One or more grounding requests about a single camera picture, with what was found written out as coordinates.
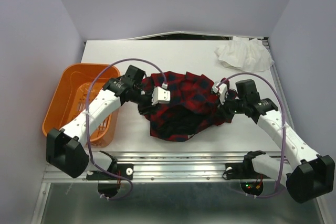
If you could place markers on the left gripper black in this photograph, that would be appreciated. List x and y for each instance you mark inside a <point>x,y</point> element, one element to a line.
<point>145,109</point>

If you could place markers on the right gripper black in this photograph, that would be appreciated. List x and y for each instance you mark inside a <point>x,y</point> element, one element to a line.
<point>223,113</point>

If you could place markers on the red plaid skirt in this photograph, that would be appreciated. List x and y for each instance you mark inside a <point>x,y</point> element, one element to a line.
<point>193,107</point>

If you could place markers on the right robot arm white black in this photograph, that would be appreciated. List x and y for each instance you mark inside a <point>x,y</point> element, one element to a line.
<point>301,170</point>

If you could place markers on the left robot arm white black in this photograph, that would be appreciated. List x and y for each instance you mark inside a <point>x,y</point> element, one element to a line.
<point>68,148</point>

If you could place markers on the white crumpled skirt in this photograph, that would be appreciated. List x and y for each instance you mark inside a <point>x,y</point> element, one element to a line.
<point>244,54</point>

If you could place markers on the orange plastic basket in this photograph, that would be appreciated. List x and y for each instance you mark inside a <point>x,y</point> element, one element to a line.
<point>69,101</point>

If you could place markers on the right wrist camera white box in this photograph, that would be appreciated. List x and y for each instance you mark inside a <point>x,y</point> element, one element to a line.
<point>220,90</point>

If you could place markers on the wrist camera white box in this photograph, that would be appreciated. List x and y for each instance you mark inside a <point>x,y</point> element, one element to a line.
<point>220,90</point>
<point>160,96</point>

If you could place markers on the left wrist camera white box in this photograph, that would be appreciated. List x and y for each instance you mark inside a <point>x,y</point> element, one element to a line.
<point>160,96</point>

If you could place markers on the aluminium right side rail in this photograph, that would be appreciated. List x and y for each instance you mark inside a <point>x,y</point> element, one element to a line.
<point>278,84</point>

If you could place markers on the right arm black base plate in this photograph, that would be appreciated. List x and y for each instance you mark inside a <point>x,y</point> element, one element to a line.
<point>241,171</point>

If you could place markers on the aluminium front rail frame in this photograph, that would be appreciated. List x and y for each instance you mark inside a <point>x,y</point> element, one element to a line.
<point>179,167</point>

